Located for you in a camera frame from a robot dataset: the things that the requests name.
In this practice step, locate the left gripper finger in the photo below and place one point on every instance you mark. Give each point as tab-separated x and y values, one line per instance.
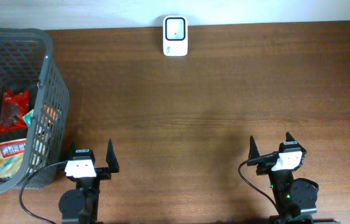
111	160
71	150

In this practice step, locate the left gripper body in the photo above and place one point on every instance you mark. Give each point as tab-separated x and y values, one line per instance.
100	174

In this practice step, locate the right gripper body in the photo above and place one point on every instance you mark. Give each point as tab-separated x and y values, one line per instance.
266	168

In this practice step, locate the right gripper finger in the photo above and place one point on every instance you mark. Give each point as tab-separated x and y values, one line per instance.
289	137
253	150

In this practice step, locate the orange tissue pack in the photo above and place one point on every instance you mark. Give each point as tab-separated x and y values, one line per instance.
49	116

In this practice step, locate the teal tissue pack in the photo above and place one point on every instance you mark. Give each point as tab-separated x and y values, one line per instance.
28	118

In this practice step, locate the yellow chips bag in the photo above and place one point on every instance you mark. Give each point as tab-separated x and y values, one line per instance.
11	156

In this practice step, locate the red snack bag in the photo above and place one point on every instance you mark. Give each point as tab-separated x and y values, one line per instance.
13	108

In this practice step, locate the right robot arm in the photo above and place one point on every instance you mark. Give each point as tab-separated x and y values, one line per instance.
294	199

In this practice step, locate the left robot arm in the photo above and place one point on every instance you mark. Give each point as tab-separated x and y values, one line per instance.
80	205

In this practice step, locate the white barcode scanner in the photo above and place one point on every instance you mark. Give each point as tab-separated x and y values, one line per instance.
175	36

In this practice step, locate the grey plastic basket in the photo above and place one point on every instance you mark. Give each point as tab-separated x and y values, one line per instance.
26	63

